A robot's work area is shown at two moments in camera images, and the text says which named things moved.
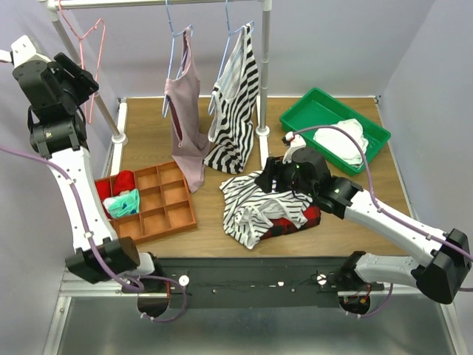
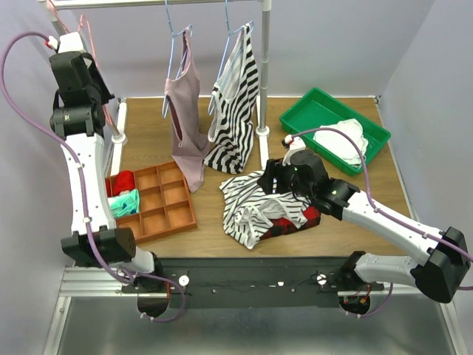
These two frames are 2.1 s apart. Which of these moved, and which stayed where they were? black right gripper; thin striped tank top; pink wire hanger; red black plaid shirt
Moved: pink wire hanger
Stayed: black right gripper; thin striped tank top; red black plaid shirt
